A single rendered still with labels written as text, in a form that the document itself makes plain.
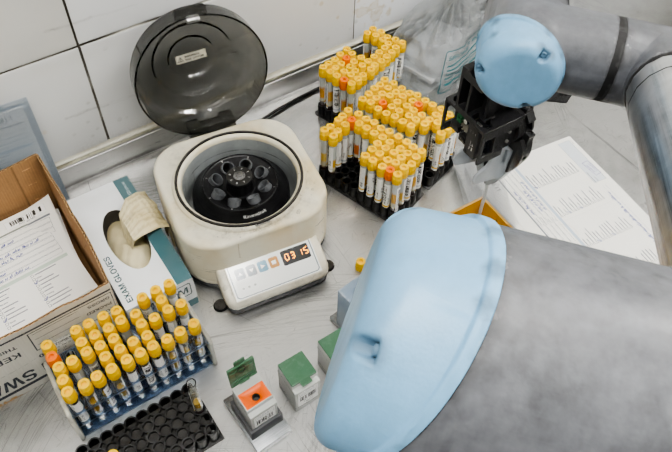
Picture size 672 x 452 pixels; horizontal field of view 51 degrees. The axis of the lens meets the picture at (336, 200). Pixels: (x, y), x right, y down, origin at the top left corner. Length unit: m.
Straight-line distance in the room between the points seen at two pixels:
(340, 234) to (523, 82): 0.62
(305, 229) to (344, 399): 0.81
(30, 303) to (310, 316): 0.41
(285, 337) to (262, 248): 0.14
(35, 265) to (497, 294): 0.94
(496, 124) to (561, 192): 0.49
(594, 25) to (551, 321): 0.40
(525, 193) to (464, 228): 0.97
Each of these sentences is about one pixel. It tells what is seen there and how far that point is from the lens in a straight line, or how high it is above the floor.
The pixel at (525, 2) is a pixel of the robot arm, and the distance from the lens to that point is 0.65.
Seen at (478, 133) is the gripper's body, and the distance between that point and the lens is 0.81.
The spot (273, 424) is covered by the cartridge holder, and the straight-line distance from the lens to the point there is 1.00.
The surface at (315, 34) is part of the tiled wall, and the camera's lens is 1.39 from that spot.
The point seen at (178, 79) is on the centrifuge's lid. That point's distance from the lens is 1.21.
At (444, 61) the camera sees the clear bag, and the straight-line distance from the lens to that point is 1.37.
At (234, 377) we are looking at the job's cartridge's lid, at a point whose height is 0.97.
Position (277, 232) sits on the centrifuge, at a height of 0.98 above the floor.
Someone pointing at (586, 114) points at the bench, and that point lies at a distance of 1.47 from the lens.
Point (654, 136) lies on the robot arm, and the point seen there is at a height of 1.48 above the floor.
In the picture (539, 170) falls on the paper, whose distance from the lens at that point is 1.31.
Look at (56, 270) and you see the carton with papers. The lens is 1.13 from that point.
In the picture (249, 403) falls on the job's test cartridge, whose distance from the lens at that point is 0.95.
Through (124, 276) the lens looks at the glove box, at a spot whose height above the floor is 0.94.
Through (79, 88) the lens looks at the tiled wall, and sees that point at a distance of 1.21.
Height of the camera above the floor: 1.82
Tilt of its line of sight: 50 degrees down
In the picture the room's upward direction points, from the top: 2 degrees clockwise
